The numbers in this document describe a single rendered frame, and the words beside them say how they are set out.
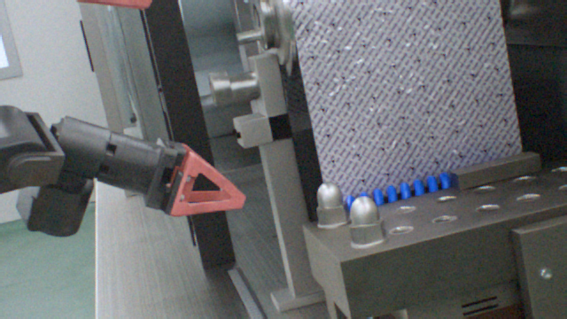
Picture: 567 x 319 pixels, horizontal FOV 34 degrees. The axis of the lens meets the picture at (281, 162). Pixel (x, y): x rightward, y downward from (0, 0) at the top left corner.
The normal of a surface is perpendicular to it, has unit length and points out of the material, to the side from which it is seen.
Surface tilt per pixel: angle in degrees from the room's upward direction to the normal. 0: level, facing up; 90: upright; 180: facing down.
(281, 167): 90
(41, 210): 123
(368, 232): 90
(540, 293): 90
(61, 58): 90
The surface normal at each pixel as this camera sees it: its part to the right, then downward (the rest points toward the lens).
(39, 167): 0.52, 0.58
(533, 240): 0.19, 0.15
